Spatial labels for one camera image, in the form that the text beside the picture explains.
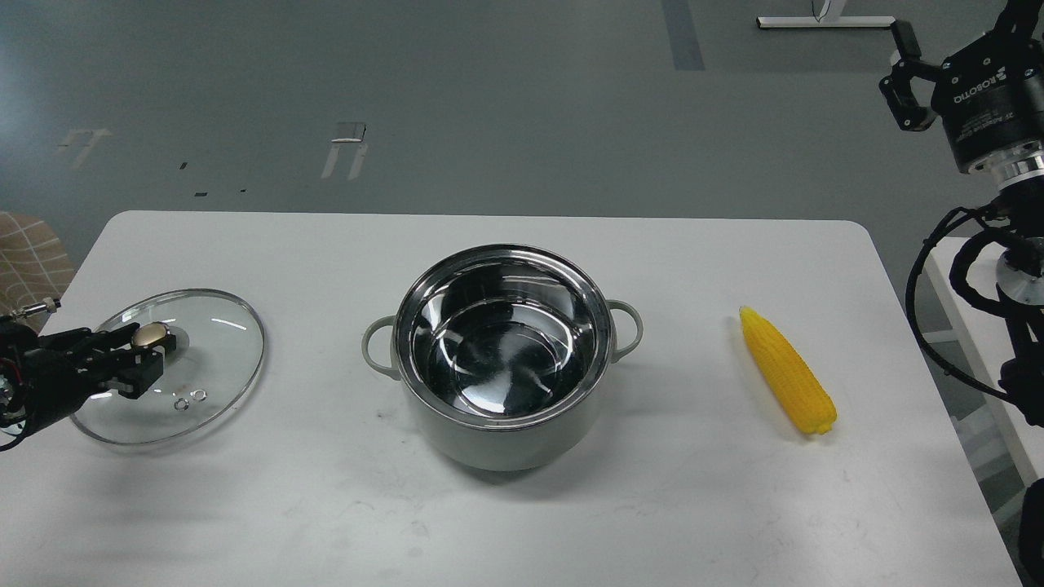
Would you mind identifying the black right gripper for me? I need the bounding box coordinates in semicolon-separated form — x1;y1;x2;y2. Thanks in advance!
878;1;1042;174

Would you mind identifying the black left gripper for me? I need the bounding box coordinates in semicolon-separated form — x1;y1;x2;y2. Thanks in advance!
16;323;176;432

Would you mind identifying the glass pot lid gold knob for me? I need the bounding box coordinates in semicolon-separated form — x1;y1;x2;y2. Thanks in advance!
67;288;267;447

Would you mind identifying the yellow corn cob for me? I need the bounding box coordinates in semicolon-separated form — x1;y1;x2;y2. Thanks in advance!
739;306;838;435

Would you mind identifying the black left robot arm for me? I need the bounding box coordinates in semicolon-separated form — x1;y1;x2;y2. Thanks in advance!
1;298;188;451

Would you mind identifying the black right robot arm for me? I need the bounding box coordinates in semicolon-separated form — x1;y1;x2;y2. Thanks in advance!
878;1;1043;435

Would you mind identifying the grey-green steel cooking pot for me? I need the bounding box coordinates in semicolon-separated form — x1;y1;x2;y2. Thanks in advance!
361;244;644;472

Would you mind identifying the beige checked chair cushion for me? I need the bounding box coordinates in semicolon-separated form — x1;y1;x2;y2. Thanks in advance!
1;211;76;315

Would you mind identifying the white table base bar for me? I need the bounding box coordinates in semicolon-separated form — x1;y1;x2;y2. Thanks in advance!
754;1;897;30

